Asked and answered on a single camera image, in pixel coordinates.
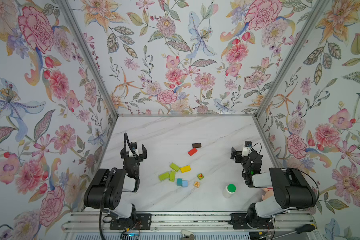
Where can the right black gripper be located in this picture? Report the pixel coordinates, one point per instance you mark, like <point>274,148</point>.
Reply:
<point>241,157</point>

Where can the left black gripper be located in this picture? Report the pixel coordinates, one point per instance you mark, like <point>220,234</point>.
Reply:
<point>133,156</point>

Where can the green block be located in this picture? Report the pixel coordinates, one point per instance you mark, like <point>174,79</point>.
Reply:
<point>172,176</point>
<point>174,167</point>
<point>164,176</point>

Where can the brown wood block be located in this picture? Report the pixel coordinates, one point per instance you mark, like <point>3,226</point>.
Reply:
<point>196,145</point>

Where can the red wood block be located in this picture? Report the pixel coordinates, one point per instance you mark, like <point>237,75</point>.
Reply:
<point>192,152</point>

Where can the yellow wood block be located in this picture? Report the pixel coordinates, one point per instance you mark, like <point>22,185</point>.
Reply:
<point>185,169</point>

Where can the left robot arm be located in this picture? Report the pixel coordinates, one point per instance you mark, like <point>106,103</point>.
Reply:
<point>105,191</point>

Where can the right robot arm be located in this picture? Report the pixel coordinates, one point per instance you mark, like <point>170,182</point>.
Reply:
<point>291,190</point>

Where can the white bottle green cap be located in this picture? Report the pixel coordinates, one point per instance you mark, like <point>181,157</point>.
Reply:
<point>229,190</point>

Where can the green cube red print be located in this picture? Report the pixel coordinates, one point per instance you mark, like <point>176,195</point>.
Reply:
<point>200,176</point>

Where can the wood cube letter A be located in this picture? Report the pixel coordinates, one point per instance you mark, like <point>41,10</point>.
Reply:
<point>196,184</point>

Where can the pink plush toy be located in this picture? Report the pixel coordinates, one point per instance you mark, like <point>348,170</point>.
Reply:
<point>268,192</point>

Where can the teal cube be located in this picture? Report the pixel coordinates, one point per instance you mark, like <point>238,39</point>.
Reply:
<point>179,181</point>

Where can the light blue cube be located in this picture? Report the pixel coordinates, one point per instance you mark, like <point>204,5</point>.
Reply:
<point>184,183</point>

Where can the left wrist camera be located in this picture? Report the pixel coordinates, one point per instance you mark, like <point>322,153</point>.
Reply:
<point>133,147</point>

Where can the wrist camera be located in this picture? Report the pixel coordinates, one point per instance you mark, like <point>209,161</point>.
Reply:
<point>247,148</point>
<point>133,147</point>

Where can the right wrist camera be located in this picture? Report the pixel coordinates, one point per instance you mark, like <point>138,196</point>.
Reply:
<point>247,148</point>

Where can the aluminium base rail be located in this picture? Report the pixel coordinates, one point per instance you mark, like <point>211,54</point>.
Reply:
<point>190,221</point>

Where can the black handled screwdriver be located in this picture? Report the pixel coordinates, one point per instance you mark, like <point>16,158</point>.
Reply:
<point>302,229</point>

